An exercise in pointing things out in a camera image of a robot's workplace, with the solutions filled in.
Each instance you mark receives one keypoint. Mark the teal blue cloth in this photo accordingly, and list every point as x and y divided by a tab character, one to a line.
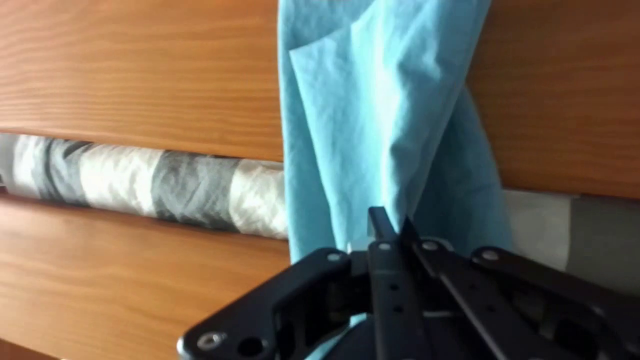
386	120

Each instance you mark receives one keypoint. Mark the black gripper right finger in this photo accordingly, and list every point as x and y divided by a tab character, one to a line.
506	293

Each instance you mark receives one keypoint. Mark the wooden bunk bed frame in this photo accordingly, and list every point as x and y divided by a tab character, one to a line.
133	66

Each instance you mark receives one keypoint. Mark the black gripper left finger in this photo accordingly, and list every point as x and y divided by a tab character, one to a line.
393	301

